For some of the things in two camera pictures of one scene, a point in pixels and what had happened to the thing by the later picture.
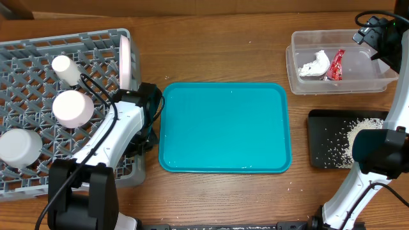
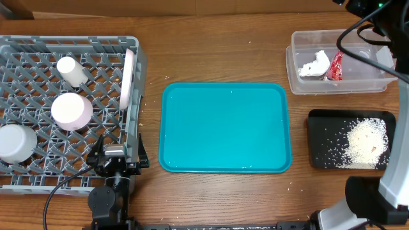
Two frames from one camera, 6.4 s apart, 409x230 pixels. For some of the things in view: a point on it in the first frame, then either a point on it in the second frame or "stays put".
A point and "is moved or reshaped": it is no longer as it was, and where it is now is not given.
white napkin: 317,67 stays put
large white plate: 125,76 is moved or reshaped
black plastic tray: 331,133 stays put
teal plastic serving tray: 225,128 stays put
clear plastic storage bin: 331,61 stays put
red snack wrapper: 335,71 stays put
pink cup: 73,108 stays put
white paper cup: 66,69 is moved or reshaped
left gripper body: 147,140 → 135,169
